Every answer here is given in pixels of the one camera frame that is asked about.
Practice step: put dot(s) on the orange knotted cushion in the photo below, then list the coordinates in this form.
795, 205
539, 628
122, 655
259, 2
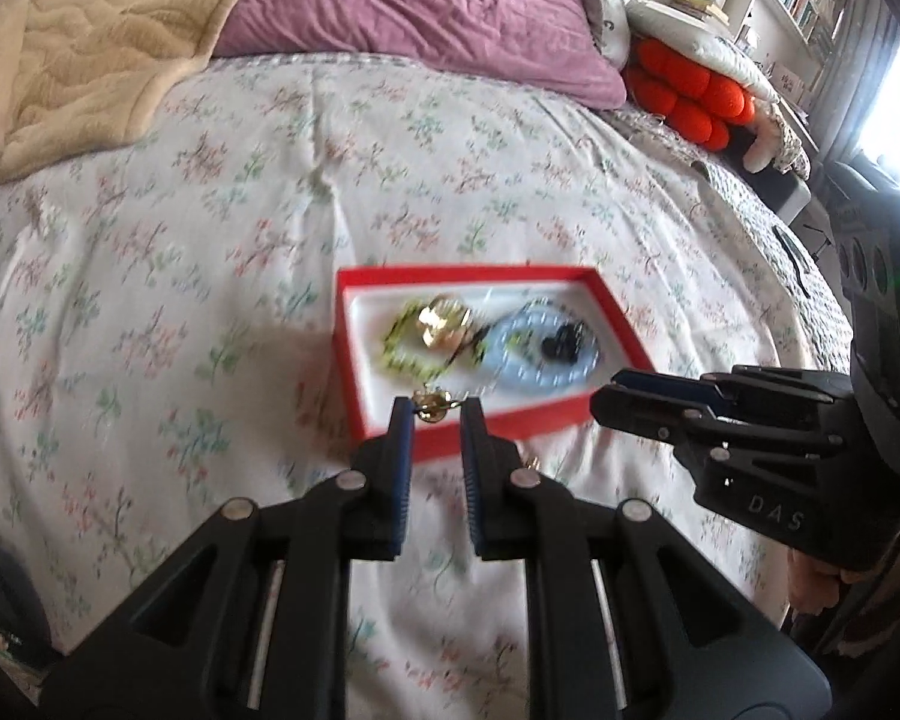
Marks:
699, 104

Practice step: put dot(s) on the person's right hand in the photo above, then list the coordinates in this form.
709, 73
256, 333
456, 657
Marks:
813, 586

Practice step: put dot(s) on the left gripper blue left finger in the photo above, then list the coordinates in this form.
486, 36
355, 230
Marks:
374, 492

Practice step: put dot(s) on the purple pillow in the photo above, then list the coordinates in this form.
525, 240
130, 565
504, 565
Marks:
542, 43

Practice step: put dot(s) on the beige quilted blanket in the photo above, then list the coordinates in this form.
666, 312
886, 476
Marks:
83, 75

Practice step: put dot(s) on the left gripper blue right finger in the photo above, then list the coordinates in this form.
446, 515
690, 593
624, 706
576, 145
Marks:
503, 496

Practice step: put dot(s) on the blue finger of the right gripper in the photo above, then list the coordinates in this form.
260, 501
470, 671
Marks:
650, 416
667, 383

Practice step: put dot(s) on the white patterned pillow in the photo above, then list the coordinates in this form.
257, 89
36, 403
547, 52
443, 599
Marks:
614, 21

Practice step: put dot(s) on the floral white bedsheet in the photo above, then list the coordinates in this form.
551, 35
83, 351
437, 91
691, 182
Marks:
167, 310

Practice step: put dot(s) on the black round disc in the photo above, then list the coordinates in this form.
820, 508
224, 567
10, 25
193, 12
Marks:
23, 621

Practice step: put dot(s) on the black hair claw clip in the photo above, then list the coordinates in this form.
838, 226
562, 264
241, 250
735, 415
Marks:
564, 346

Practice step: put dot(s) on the gold bangle rings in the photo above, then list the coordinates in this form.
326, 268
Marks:
442, 318

